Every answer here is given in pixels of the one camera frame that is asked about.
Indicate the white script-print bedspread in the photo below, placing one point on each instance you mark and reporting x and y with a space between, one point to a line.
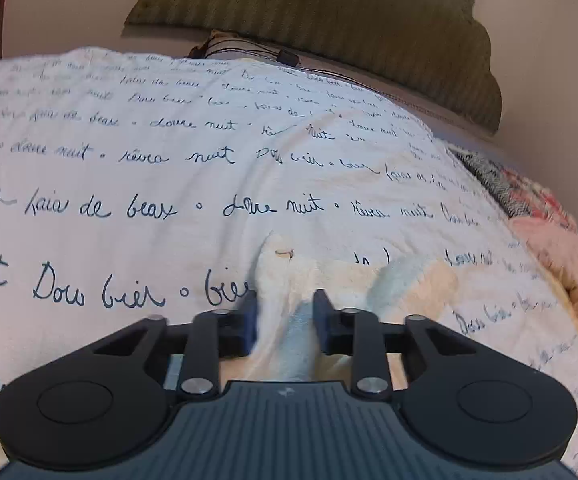
135 185

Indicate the striped pillow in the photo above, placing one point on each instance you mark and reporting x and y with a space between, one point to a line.
228 46

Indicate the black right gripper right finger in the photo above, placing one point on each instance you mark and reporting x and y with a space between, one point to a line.
357 334

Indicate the cream fleece pants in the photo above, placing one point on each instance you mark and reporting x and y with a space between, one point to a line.
300 297

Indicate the olive green padded headboard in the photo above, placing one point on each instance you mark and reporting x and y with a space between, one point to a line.
434 47

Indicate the pink floral blanket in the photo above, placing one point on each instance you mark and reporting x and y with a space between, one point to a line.
536 216

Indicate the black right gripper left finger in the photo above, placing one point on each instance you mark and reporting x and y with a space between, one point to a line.
212 336

